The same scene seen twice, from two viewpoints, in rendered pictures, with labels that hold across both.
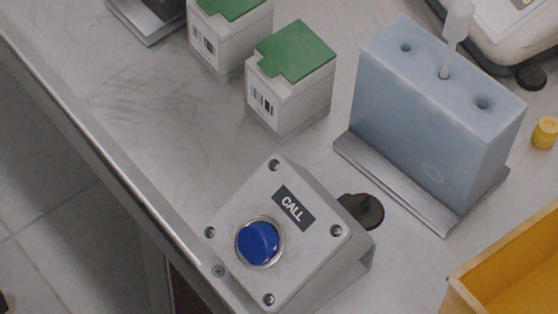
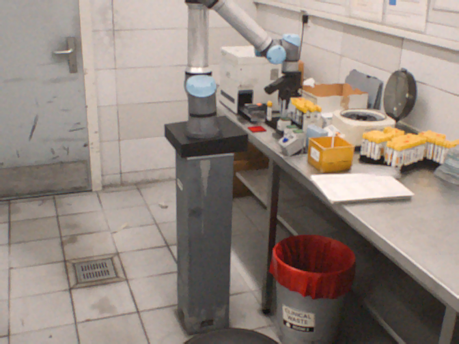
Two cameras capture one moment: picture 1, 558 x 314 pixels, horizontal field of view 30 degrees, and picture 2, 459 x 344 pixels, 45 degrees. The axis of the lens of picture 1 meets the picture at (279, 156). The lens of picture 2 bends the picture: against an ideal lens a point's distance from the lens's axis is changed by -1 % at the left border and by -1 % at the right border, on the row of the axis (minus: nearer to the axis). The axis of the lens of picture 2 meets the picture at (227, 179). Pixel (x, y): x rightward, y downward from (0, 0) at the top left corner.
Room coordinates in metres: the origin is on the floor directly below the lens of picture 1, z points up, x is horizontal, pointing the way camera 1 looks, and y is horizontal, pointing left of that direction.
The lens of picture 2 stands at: (-1.81, -0.59, 1.66)
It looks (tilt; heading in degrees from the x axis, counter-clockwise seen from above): 23 degrees down; 22
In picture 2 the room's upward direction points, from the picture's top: 1 degrees clockwise
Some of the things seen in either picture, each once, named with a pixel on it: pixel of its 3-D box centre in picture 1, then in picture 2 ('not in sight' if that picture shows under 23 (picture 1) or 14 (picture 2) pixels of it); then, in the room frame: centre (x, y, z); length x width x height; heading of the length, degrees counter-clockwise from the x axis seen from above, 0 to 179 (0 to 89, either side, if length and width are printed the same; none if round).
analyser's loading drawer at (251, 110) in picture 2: not in sight; (249, 108); (0.73, 0.33, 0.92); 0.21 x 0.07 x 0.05; 42
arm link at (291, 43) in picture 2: not in sight; (289, 47); (0.53, 0.08, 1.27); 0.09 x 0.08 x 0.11; 121
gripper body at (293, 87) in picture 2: not in sight; (289, 84); (0.54, 0.07, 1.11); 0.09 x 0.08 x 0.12; 134
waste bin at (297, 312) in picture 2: not in sight; (310, 293); (0.31, -0.15, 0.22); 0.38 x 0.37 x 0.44; 42
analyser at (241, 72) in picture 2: not in sight; (253, 79); (0.94, 0.39, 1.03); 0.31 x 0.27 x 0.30; 42
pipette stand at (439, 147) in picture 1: (431, 121); (316, 140); (0.39, -0.10, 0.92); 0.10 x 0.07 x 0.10; 49
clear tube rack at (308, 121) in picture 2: not in sight; (302, 119); (0.71, 0.05, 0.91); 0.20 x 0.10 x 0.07; 42
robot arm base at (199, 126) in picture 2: not in sight; (203, 121); (0.22, 0.35, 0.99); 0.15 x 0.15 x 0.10
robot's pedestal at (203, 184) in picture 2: not in sight; (203, 239); (0.22, 0.34, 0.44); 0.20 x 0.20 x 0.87; 42
